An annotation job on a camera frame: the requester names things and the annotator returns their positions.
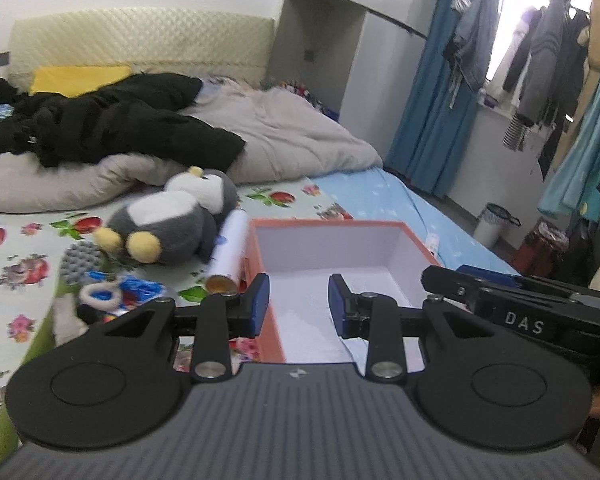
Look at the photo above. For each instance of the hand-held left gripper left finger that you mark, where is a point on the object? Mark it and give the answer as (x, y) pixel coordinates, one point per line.
(260, 307)

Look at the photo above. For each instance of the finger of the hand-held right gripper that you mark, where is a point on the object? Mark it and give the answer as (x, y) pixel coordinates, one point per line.
(442, 282)
(485, 272)

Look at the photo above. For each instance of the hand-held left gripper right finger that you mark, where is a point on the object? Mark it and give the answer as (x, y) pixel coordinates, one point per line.
(337, 307)

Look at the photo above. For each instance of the orange cardboard box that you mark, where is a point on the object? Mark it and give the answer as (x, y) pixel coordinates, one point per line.
(330, 255)

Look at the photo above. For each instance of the white trash bin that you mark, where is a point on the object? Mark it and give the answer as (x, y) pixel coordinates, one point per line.
(492, 227)

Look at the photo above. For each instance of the white lint roller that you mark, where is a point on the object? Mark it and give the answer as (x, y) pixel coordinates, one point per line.
(230, 250)

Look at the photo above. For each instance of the light blue bed sheet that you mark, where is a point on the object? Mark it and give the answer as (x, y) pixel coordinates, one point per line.
(380, 195)

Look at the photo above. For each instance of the blue plastic packet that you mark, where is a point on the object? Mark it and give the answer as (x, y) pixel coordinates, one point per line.
(140, 290)

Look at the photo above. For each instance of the grey white penguin plush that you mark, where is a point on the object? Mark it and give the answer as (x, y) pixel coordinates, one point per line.
(170, 220)

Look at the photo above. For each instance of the blue curtain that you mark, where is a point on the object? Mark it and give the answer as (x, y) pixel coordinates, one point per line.
(430, 135)

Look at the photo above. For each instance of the hanging teal garment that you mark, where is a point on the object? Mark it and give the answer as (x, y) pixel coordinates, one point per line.
(585, 160)

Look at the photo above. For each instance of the beige duvet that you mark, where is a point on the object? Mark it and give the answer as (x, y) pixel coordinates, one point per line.
(290, 135)

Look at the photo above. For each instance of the green plush stick grey head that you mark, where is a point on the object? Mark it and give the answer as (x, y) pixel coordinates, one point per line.
(80, 260)

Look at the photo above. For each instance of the colourful patterned cloth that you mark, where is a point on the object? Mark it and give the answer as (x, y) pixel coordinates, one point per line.
(305, 97)

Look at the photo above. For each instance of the hanging black garment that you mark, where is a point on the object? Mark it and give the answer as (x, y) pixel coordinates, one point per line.
(572, 75)

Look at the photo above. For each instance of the hanging grey coat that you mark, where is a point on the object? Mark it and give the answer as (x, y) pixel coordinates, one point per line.
(545, 60)

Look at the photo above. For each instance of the hanging denim clothes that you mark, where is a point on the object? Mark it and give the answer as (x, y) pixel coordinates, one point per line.
(472, 40)

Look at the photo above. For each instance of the black clothing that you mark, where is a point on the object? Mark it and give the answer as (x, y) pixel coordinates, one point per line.
(105, 125)

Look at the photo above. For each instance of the fruit print bed sheet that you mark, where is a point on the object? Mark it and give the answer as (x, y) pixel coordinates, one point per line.
(25, 240)

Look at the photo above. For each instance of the beige quilted headboard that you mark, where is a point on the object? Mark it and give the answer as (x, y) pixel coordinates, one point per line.
(155, 40)

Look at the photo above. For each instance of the yellow pillow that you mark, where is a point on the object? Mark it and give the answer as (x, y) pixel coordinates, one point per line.
(75, 80)

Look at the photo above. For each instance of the grey wall cabinet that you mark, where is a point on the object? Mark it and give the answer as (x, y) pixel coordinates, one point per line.
(380, 60)

